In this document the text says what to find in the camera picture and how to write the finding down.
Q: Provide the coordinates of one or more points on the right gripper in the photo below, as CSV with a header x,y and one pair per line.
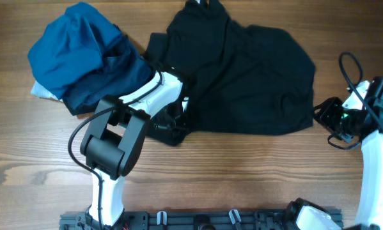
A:
x,y
327,108

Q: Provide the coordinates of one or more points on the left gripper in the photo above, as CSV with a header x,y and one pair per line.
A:
x,y
172,130

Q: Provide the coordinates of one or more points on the black polo shirt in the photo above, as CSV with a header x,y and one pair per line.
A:
x,y
245,80

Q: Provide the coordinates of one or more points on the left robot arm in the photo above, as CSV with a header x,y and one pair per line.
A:
x,y
113,142

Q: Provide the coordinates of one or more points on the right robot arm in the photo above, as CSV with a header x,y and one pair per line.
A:
x,y
370,210

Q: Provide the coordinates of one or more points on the dark teal garment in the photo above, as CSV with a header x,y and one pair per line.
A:
x,y
124,71

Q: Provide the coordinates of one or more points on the bright blue shirt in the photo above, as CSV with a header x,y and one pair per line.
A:
x,y
72,46

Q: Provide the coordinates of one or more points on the light grey cloth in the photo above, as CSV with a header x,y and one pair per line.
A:
x,y
39,91

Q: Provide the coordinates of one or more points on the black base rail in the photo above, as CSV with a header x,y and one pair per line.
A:
x,y
141,220

